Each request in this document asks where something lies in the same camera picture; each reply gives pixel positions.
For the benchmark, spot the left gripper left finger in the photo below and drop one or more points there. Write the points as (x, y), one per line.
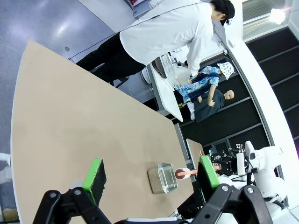
(93, 182)

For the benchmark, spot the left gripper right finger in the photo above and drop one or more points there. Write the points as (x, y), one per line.
(210, 179)

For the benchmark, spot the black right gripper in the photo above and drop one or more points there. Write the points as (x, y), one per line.
(229, 165)

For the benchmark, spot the pink spoon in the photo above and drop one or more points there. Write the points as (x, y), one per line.
(183, 173)

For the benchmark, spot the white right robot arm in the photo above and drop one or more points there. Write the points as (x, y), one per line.
(268, 161)

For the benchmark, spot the person's right forearm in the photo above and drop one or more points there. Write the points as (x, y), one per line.
(197, 56)

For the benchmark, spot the small brown table top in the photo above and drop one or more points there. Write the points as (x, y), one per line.
(195, 151)

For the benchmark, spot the rectangular metal container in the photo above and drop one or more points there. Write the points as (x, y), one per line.
(161, 184)

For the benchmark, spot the bald mannequin in dark shirt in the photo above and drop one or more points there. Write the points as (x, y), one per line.
(210, 107)

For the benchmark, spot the mannequin in blue patterned shirt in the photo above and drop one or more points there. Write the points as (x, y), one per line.
(201, 81)

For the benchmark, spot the white table top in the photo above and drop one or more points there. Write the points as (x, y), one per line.
(165, 98)

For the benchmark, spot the brown cardboard piece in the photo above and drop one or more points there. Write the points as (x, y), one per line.
(10, 213)

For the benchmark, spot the white round table leg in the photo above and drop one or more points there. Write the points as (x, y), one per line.
(4, 175)

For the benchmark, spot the person in white coat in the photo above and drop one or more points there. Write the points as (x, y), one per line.
(163, 30)

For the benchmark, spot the bright round lamp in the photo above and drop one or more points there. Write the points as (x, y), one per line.
(278, 16)

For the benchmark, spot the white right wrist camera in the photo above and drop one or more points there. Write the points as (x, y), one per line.
(240, 163)

